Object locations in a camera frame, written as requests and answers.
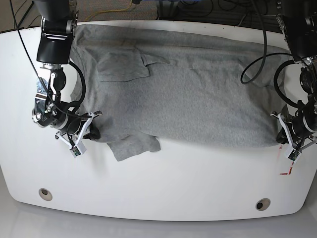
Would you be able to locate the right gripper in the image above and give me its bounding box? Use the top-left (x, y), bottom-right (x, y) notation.
top-left (55, 115), bottom-right (101, 140)

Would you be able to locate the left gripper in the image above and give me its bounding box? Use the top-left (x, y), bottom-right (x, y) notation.
top-left (276, 106), bottom-right (317, 144)

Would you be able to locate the grey t-shirt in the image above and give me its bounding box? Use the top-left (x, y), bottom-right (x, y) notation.
top-left (71, 25), bottom-right (288, 161)

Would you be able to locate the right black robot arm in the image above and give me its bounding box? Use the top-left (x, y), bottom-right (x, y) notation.
top-left (32, 0), bottom-right (86, 135)

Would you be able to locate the red tape marking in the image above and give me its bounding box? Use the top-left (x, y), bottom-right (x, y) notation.
top-left (276, 145), bottom-right (294, 176)

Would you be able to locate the right table grommet hole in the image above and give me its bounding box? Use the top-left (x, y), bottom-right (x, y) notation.
top-left (256, 198), bottom-right (271, 211)

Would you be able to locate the table grommet hole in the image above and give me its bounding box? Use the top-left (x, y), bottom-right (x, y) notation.
top-left (256, 198), bottom-right (271, 211)
top-left (39, 188), bottom-right (53, 201)

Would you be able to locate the left table grommet hole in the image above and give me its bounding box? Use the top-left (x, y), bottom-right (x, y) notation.
top-left (39, 188), bottom-right (53, 201)

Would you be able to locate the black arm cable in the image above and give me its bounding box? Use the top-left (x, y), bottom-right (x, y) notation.
top-left (59, 60), bottom-right (87, 112)

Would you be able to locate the yellow cable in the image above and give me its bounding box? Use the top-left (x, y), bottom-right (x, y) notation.
top-left (85, 0), bottom-right (133, 22)

